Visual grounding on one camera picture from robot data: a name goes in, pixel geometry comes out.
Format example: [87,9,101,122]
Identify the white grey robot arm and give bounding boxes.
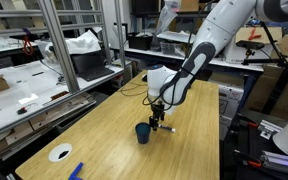
[147,0,288,132]

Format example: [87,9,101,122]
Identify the aluminium frame shelf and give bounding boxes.
[0,0,127,144]

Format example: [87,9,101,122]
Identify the black camera on tripod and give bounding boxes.
[236,40,265,58]

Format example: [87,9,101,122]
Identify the white cloth on shelf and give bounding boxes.
[35,30,101,64]

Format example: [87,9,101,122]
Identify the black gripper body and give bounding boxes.
[151,101,165,121]

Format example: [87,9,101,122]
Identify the white cable grommet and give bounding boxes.
[48,143,72,162]

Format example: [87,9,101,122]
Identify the blue plastic cup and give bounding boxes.
[135,122,151,144]

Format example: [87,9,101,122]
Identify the black and white marker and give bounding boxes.
[158,124,176,133]

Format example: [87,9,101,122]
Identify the black storage bin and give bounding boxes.
[128,32,152,50]

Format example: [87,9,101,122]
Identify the red handled pliers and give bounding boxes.
[248,27,262,40]

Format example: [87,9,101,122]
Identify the black laptop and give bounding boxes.
[71,51,113,82]

